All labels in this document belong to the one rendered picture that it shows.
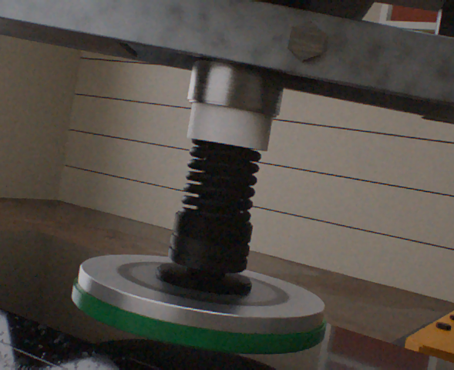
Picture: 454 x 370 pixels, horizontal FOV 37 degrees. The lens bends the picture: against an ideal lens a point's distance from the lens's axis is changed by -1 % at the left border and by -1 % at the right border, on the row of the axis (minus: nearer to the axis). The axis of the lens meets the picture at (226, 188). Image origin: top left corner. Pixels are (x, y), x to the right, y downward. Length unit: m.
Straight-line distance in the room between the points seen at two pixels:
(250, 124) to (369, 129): 6.55
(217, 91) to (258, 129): 0.05
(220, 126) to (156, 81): 8.12
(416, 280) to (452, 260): 0.40
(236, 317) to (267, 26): 0.22
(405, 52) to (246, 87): 0.13
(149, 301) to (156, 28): 0.21
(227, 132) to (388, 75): 0.13
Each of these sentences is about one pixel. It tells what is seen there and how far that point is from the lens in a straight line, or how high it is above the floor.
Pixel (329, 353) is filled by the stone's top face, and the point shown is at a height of 0.87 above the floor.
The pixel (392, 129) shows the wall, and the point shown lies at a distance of 7.00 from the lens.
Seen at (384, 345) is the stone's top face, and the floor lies 0.87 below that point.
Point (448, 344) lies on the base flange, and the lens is 1.23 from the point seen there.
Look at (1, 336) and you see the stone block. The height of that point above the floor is 0.85.
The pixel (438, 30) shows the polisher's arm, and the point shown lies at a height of 1.19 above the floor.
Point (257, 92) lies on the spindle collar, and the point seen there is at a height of 1.09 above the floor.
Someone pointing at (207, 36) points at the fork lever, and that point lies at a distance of 0.53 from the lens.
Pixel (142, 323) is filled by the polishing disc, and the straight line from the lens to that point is 0.50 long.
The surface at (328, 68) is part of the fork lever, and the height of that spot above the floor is 1.11.
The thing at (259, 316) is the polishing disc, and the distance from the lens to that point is 0.50.
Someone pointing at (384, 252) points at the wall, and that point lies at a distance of 6.97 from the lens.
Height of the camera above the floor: 1.04
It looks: 3 degrees down
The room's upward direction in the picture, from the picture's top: 10 degrees clockwise
